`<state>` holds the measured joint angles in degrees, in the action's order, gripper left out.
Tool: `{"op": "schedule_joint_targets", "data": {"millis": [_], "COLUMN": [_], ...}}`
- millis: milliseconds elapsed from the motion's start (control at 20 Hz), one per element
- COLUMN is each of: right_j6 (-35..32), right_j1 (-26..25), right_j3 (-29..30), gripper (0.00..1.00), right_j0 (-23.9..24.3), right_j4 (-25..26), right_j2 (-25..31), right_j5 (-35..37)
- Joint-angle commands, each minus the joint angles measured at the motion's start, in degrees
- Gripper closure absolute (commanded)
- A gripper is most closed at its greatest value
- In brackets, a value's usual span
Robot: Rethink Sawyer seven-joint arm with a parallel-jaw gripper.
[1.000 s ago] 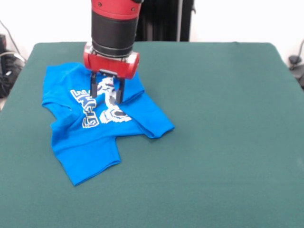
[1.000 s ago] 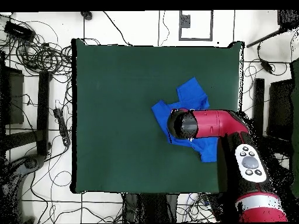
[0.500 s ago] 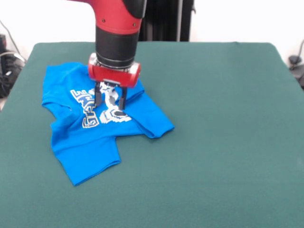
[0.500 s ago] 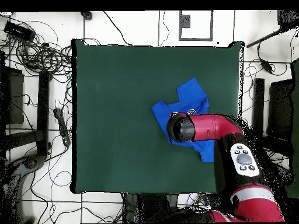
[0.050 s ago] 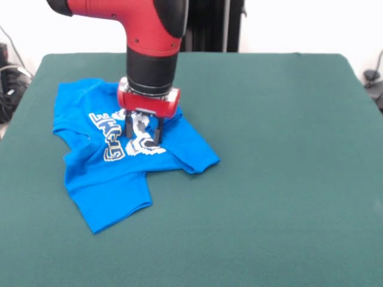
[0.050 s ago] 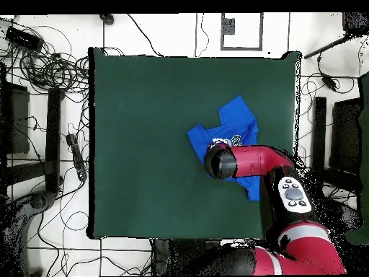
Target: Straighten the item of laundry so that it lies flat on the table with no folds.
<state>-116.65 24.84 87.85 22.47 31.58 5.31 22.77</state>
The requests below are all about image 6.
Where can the black stand bar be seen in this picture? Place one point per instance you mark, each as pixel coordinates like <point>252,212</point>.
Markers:
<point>319,127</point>
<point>53,138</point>

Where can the black flat panel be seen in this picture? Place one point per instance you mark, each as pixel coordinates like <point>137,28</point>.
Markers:
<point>18,121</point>
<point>344,135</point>

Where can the blue shirt with white print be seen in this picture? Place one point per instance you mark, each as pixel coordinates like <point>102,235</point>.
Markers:
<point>236,121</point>

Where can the small black cylinder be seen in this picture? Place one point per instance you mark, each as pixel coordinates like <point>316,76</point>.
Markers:
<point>107,18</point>

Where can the dark green table cloth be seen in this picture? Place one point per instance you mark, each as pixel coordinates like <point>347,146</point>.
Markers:
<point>144,115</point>

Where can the grey square frame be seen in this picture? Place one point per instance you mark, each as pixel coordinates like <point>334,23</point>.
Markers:
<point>261,31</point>

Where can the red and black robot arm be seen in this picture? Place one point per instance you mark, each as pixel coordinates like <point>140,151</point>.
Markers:
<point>259,161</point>

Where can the black power strip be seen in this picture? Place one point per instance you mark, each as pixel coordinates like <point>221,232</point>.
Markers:
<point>76,155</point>

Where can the black rod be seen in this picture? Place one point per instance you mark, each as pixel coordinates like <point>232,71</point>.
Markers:
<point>325,47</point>

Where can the small dark grey square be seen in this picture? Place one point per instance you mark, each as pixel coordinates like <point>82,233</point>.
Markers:
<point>229,26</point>

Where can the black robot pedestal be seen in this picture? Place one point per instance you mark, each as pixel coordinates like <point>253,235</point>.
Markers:
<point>173,256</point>

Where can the black stand base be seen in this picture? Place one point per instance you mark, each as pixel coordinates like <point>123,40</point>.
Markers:
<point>37,200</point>

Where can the black speckled block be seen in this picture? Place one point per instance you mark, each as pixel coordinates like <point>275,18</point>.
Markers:
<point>356,23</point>

